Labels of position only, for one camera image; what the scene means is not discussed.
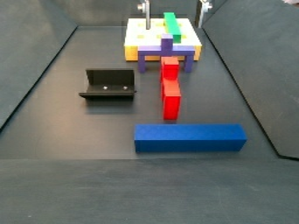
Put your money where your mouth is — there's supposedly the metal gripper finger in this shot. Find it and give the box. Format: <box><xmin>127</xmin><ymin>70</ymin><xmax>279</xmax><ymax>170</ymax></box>
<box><xmin>196</xmin><ymin>0</ymin><xmax>212</xmax><ymax>28</ymax></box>
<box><xmin>136</xmin><ymin>0</ymin><xmax>151</xmax><ymax>30</ymax></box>

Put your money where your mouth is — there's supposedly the long blue block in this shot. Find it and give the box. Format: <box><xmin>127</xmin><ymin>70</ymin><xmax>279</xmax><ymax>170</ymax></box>
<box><xmin>135</xmin><ymin>124</ymin><xmax>248</xmax><ymax>153</ymax></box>

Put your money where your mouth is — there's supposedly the yellow slotted board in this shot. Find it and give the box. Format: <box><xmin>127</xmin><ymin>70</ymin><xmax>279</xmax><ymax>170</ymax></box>
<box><xmin>124</xmin><ymin>18</ymin><xmax>201</xmax><ymax>61</ymax></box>

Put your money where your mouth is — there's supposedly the long green block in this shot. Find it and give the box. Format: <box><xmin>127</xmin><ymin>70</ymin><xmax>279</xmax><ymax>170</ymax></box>
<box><xmin>163</xmin><ymin>12</ymin><xmax>181</xmax><ymax>44</ymax></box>

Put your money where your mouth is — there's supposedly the purple cross-shaped block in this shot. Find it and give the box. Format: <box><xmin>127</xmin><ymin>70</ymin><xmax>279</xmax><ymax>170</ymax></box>
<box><xmin>137</xmin><ymin>34</ymin><xmax>195</xmax><ymax>73</ymax></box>

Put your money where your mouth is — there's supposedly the red stepped block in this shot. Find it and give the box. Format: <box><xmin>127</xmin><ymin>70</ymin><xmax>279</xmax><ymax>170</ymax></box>
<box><xmin>160</xmin><ymin>57</ymin><xmax>181</xmax><ymax>120</ymax></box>

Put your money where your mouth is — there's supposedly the black angled bracket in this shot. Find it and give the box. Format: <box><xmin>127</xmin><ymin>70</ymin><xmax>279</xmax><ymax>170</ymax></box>
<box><xmin>79</xmin><ymin>68</ymin><xmax>136</xmax><ymax>99</ymax></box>

